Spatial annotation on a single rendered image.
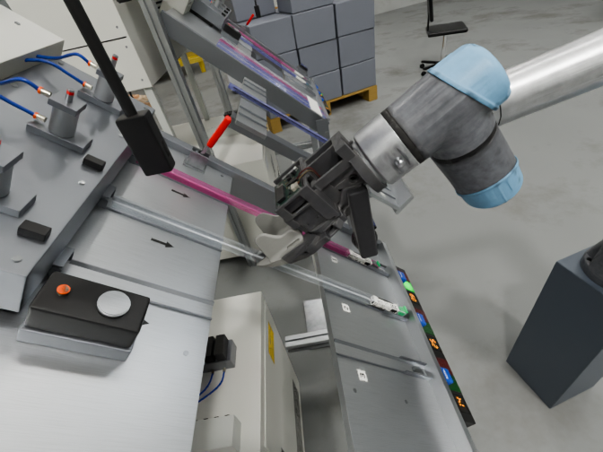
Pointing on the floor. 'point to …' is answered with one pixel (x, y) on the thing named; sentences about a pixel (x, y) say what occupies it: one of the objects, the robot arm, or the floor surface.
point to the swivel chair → (441, 33)
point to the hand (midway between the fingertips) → (268, 258)
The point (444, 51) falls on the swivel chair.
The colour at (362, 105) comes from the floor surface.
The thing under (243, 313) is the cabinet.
